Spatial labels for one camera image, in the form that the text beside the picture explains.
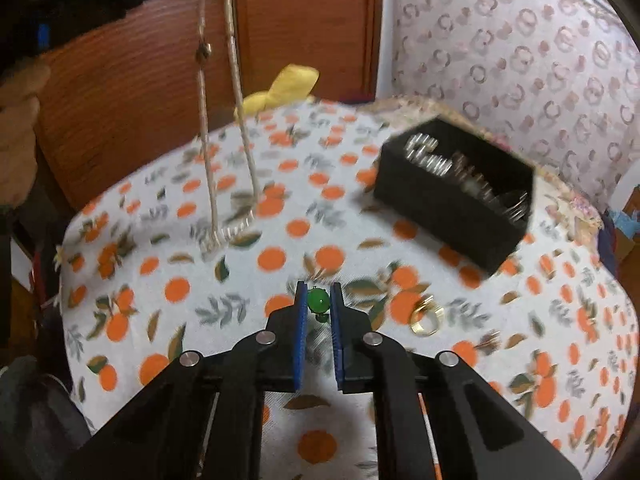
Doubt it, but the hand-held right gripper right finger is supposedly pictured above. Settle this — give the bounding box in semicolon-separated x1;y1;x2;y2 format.
330;282;584;480

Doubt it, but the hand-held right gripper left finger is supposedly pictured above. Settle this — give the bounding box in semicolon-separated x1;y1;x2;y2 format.
65;281;307;480

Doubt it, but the green bead earring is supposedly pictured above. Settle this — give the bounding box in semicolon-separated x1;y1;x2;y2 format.
307;287;330;322

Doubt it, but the black box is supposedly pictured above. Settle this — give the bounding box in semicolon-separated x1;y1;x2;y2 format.
373;115;537;275

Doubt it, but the white pearl bracelet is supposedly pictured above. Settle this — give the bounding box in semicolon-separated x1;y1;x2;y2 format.
403;132;454;176

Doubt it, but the silver wavy hairpin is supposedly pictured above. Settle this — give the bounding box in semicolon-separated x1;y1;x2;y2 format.
450;152;501;201

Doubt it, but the person's left hand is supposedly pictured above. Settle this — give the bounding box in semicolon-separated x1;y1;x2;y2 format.
0;62;54;207

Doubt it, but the orange print tablecloth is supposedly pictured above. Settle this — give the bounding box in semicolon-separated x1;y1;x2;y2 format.
55;97;640;480

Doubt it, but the yellow plush toy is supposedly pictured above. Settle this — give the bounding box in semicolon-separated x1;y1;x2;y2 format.
243;64;321;115

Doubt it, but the dark grey cloth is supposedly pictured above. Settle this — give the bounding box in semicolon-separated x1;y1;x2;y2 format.
0;355;97;480

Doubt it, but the blue bag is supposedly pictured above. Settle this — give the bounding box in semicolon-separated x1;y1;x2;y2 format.
607;209;640;242

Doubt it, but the gold ring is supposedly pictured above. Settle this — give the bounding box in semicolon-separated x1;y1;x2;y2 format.
408;295;446;335

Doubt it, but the ring patterned sheer curtain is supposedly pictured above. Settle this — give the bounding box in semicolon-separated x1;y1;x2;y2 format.
390;0;640;211

